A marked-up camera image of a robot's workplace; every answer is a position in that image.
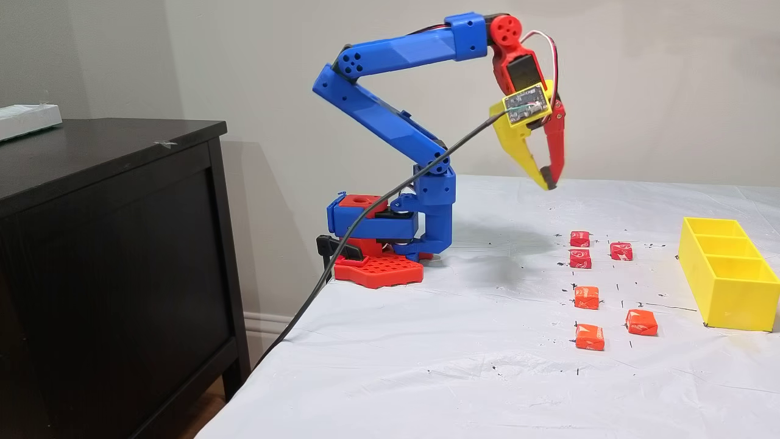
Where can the red Starburst candy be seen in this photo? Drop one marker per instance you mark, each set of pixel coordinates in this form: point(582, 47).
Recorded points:
point(580, 259)
point(579, 239)
point(621, 251)

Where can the orange Starburst candy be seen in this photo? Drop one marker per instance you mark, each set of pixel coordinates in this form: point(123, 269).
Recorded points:
point(590, 337)
point(641, 323)
point(586, 298)

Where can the yellow three-compartment box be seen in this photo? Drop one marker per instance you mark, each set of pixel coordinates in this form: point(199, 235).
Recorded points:
point(731, 299)

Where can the white flat box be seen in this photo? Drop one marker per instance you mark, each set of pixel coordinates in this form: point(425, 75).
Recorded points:
point(27, 121)

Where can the black table clamp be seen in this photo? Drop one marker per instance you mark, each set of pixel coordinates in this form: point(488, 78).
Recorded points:
point(323, 244)

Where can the white marked table cloth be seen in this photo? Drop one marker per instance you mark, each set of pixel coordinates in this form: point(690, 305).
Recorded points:
point(457, 366)

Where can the white baseboard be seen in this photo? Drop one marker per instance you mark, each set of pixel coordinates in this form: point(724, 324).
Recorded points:
point(268, 323)

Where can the black wooden cabinet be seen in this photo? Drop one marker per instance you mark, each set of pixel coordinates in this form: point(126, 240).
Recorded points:
point(122, 244)

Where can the camera board on yellow bracket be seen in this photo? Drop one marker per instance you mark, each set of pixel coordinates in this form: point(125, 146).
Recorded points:
point(525, 103)

